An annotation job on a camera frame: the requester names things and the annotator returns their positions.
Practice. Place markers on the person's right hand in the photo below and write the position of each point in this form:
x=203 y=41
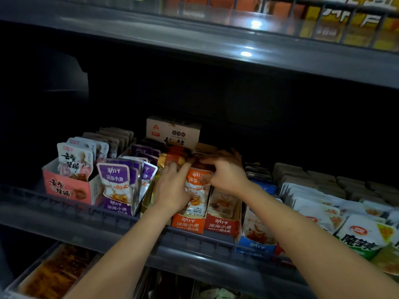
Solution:
x=227 y=174

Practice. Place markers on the person's left hand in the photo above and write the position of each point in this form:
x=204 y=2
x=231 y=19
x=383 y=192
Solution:
x=171 y=190

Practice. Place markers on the pink white display carton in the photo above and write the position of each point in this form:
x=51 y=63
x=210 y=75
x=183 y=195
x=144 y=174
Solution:
x=68 y=186

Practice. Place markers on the grey metal store shelf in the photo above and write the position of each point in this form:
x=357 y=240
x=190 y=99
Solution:
x=218 y=43

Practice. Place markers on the person's right forearm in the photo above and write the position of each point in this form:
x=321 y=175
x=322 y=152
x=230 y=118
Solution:
x=324 y=243

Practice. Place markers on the person's left forearm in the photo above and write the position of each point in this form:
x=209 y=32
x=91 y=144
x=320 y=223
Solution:
x=121 y=258

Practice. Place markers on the row of snack display cartons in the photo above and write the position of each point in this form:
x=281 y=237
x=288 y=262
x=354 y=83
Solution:
x=280 y=208

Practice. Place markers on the dark orange snack packs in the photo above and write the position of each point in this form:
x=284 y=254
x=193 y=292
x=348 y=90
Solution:
x=56 y=274

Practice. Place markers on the clear plastic tray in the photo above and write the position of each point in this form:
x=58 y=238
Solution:
x=12 y=284

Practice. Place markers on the orange yellow printed carton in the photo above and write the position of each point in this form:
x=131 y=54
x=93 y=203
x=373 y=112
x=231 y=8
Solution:
x=355 y=21

